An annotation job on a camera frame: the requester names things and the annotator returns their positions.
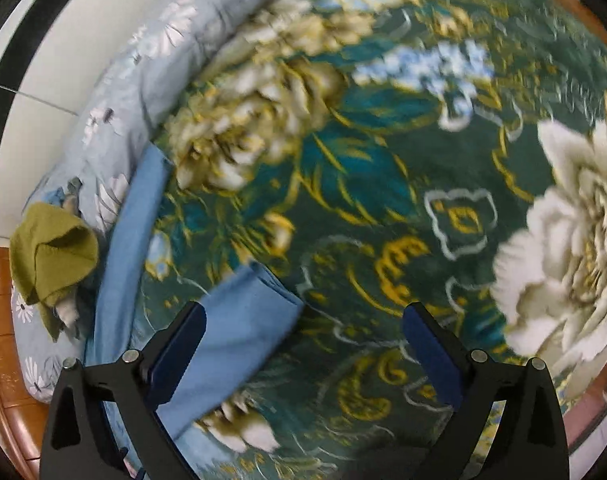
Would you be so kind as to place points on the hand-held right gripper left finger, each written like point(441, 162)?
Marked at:
point(176, 355)

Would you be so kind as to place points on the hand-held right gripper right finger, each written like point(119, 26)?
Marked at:
point(431, 355)

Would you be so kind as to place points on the blue garment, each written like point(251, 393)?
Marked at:
point(238, 330)

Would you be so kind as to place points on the olive green cloth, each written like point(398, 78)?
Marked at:
point(48, 260)

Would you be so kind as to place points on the green floral blanket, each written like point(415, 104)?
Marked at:
point(363, 210)

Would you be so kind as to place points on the wooden bed frame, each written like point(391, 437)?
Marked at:
point(8, 360)

